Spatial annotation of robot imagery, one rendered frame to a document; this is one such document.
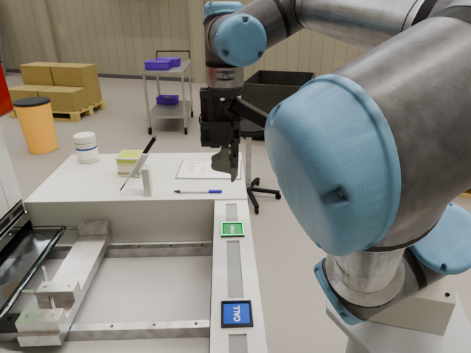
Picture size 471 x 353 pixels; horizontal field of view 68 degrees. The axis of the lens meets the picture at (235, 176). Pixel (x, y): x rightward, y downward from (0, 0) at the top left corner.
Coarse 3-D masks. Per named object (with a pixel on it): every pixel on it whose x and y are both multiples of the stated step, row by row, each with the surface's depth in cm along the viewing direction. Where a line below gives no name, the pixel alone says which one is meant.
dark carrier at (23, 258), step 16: (16, 240) 92; (32, 240) 92; (48, 240) 91; (0, 256) 86; (16, 256) 86; (32, 256) 86; (0, 272) 80; (16, 272) 80; (0, 288) 76; (16, 288) 76; (0, 304) 72
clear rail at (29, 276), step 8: (56, 240) 92; (48, 248) 88; (40, 256) 85; (40, 264) 83; (32, 272) 80; (24, 280) 78; (24, 288) 76; (16, 296) 74; (8, 304) 72; (0, 312) 70
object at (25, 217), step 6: (18, 216) 94; (24, 216) 95; (12, 222) 92; (18, 222) 92; (24, 222) 95; (30, 222) 98; (6, 228) 89; (12, 228) 90; (18, 228) 92; (0, 234) 87; (6, 234) 87; (12, 234) 90; (0, 240) 85; (6, 240) 87; (0, 246) 85
